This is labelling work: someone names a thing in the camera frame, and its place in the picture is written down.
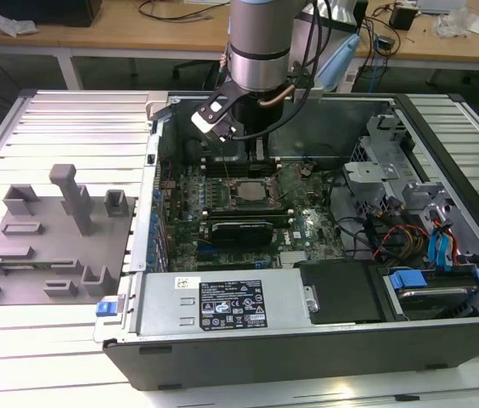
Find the grey metal drive cage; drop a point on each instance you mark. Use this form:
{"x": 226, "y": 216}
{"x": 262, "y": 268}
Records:
{"x": 371, "y": 172}

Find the silver CPU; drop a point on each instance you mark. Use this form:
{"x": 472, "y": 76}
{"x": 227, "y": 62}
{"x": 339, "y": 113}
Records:
{"x": 252, "y": 191}

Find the small black box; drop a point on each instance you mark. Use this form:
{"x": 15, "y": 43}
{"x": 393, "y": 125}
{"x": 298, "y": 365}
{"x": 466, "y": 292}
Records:
{"x": 401, "y": 19}

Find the black round speaker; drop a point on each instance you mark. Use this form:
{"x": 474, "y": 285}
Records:
{"x": 193, "y": 153}

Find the round coin battery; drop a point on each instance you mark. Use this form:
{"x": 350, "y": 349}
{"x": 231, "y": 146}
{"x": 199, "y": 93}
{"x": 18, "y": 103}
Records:
{"x": 306, "y": 170}

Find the silver chipset heatsink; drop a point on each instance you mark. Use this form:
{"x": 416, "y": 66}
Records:
{"x": 292, "y": 259}

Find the hard disk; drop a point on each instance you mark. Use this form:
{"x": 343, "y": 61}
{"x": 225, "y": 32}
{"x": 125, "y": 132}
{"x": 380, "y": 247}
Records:
{"x": 430, "y": 299}

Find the black RAM slot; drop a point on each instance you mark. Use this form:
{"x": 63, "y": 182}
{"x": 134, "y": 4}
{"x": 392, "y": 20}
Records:
{"x": 244, "y": 209}
{"x": 244, "y": 214}
{"x": 237, "y": 168}
{"x": 237, "y": 158}
{"x": 237, "y": 173}
{"x": 282, "y": 218}
{"x": 237, "y": 163}

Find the green motherboard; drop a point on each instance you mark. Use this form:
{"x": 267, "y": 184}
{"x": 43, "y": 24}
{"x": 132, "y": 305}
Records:
{"x": 316, "y": 238}

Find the black PC case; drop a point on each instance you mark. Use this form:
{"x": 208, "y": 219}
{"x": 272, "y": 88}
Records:
{"x": 307, "y": 361}

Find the CPU socket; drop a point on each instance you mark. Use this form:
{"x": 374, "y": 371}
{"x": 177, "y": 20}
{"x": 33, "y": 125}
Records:
{"x": 234, "y": 203}

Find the blue disk carrier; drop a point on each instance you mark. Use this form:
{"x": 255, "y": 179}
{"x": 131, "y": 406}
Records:
{"x": 407, "y": 280}

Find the blue case latch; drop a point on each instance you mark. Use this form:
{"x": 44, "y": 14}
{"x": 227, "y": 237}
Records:
{"x": 105, "y": 308}

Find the grey power supply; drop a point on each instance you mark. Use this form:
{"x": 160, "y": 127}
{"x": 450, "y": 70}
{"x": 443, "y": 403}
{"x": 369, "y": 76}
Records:
{"x": 167, "y": 306}

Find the grey parts rack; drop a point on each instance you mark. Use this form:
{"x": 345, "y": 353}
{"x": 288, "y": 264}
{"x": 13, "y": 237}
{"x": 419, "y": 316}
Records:
{"x": 52, "y": 251}

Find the clear plastic bag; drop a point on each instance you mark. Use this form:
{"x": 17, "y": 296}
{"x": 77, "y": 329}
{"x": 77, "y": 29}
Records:
{"x": 449, "y": 23}

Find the wooden desk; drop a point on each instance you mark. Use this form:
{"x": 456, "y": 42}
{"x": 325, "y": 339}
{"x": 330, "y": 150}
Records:
{"x": 137, "y": 38}

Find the tall black box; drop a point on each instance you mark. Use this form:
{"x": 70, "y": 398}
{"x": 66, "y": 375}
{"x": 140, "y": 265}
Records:
{"x": 360, "y": 21}

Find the green RAM stick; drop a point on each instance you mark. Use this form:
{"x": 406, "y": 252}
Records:
{"x": 23, "y": 266}

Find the blue card clip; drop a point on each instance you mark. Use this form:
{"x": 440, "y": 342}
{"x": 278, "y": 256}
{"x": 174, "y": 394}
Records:
{"x": 151, "y": 258}
{"x": 155, "y": 219}
{"x": 155, "y": 195}
{"x": 152, "y": 245}

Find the crumpled white paper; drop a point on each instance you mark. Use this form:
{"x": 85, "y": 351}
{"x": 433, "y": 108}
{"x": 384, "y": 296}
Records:
{"x": 14, "y": 23}

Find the black graphics card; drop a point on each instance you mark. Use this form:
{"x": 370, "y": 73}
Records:
{"x": 241, "y": 234}

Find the wide black box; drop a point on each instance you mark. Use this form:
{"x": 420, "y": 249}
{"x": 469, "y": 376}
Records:
{"x": 31, "y": 10}

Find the black plastic drive cover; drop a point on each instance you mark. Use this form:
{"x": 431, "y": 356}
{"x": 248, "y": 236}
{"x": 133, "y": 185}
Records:
{"x": 341, "y": 293}

